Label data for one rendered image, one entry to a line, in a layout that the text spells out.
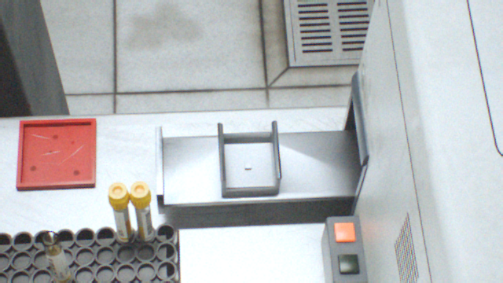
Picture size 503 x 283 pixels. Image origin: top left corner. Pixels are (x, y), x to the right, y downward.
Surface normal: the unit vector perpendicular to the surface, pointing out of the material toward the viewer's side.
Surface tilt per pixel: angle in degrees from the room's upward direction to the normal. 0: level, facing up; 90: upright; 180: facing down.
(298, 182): 0
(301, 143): 0
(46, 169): 0
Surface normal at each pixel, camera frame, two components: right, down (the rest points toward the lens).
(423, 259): -1.00, 0.04
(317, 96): 0.03, -0.48
